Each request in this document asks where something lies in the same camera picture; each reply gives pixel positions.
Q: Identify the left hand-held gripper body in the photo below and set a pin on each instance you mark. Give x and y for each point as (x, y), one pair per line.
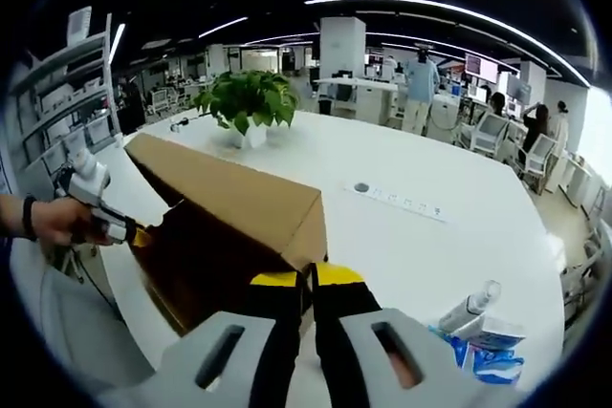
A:
(86, 181)

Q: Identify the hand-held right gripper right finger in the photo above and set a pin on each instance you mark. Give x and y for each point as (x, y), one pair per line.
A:
(339, 331)

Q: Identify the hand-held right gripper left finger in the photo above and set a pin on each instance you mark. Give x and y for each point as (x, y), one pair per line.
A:
(272, 331)

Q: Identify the brown cardboard shoe box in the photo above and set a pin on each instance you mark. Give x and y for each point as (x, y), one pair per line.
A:
(229, 198)

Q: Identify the blue soft tissue packet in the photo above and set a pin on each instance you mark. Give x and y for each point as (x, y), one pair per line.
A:
(497, 365)

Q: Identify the person's left hand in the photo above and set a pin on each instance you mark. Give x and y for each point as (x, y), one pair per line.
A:
(67, 221)

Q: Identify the black wristband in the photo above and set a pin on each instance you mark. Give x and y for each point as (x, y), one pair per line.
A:
(29, 219)

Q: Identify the metal shelf rack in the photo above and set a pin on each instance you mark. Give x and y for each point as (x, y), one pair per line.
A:
(67, 92)

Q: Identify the white plastic bag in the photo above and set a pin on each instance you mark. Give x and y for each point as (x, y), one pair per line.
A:
(91, 331)

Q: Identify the white spray bottle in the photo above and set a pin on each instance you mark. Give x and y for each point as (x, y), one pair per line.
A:
(466, 307)

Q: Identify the table socket strip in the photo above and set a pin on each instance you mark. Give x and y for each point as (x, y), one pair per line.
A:
(397, 202)

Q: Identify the green plant in white pot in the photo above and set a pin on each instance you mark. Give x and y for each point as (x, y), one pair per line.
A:
(248, 97)

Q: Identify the white standing desk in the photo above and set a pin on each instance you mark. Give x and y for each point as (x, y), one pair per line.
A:
(358, 92)

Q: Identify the white office chair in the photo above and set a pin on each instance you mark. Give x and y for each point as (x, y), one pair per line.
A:
(490, 133)

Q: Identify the white square pillar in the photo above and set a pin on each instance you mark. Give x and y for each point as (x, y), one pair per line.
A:
(342, 45)

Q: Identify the curved ceiling light strip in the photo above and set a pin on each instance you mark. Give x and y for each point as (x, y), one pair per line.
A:
(454, 11)

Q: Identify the wall monitor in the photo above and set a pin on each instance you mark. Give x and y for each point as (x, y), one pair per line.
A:
(480, 66)

